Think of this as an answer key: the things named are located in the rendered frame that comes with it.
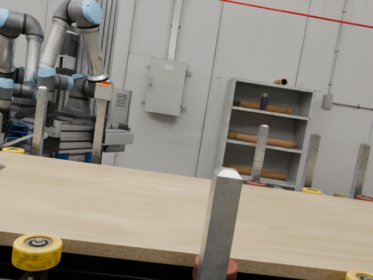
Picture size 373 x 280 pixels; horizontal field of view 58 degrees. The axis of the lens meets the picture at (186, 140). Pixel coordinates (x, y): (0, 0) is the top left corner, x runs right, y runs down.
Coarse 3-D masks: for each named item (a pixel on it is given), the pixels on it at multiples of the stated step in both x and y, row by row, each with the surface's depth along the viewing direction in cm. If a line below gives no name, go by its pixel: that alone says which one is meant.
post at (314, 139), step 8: (312, 136) 157; (320, 136) 157; (312, 144) 157; (312, 152) 157; (312, 160) 158; (304, 168) 161; (312, 168) 158; (304, 176) 160; (312, 176) 159; (304, 184) 159
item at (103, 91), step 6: (96, 84) 145; (102, 84) 146; (108, 84) 146; (96, 90) 146; (102, 90) 146; (108, 90) 146; (96, 96) 146; (102, 96) 146; (108, 96) 146; (108, 102) 149
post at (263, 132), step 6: (264, 126) 155; (264, 132) 155; (258, 138) 157; (264, 138) 155; (258, 144) 155; (264, 144) 155; (258, 150) 155; (264, 150) 156; (258, 156) 156; (258, 162) 156; (252, 168) 160; (258, 168) 156; (252, 174) 158; (258, 174) 157; (258, 180) 157
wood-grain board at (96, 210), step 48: (0, 192) 84; (48, 192) 90; (96, 192) 96; (144, 192) 104; (192, 192) 113; (288, 192) 136; (0, 240) 63; (96, 240) 65; (144, 240) 69; (192, 240) 72; (240, 240) 77; (288, 240) 81; (336, 240) 87
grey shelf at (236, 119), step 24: (240, 96) 400; (288, 96) 400; (312, 96) 357; (240, 120) 402; (264, 120) 402; (288, 120) 403; (240, 144) 405; (216, 168) 380; (264, 168) 408; (288, 168) 408
